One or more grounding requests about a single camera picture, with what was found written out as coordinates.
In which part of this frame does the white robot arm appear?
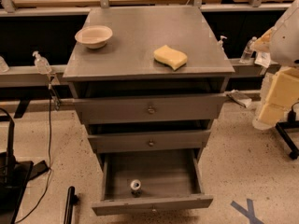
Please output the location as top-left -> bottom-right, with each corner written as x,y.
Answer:
252,0 -> 299,130

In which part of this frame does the grey drawer cabinet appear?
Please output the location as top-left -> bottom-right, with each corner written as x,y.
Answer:
62,5 -> 235,161

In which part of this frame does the grey top drawer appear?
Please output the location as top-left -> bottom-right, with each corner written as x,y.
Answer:
74,94 -> 226,124

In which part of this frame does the grey drawer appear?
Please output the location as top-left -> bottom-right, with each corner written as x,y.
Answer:
74,94 -> 226,124
93,149 -> 213,216
88,130 -> 210,153

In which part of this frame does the grey middle drawer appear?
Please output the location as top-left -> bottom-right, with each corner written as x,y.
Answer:
88,130 -> 210,153

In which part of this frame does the grey bottom drawer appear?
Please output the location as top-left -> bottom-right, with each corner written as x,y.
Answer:
93,149 -> 213,216

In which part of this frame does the yellow sponge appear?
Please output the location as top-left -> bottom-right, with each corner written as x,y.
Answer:
153,45 -> 188,71

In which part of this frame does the white bowl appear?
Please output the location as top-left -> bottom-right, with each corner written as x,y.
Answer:
75,25 -> 113,49

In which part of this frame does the small pump bottle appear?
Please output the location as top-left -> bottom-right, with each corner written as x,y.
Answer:
218,35 -> 227,50

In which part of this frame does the folded grey cloth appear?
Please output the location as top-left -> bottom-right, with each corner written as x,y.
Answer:
227,90 -> 252,108

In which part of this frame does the clear water bottle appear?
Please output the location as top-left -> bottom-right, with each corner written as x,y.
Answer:
240,36 -> 257,63

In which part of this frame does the clear pump sanitizer bottle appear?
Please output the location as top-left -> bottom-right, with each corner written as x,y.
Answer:
33,51 -> 51,75

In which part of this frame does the black bar on floor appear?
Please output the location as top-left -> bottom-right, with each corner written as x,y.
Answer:
64,186 -> 78,224

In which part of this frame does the white paper packet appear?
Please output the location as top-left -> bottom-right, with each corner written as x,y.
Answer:
254,51 -> 271,68

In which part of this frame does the black stand base right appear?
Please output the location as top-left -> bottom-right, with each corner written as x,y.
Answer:
275,102 -> 299,160

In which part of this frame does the clear bottle far left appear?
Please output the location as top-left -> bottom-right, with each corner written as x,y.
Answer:
0,56 -> 9,73

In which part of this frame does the black monitor stand left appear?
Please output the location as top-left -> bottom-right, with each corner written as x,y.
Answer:
0,108 -> 50,224

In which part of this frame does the black cable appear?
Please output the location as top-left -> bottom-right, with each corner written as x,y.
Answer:
14,75 -> 54,224

